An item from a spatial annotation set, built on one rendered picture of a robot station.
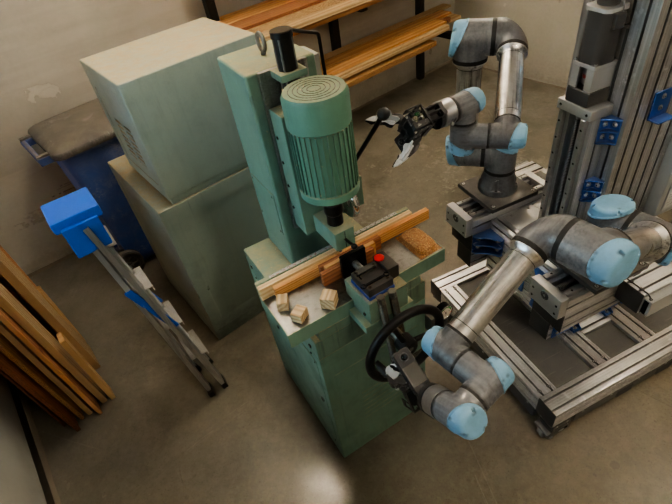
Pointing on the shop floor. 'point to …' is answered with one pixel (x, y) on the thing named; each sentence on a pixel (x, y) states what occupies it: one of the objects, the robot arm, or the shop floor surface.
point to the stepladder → (125, 276)
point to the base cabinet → (347, 386)
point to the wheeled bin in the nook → (92, 170)
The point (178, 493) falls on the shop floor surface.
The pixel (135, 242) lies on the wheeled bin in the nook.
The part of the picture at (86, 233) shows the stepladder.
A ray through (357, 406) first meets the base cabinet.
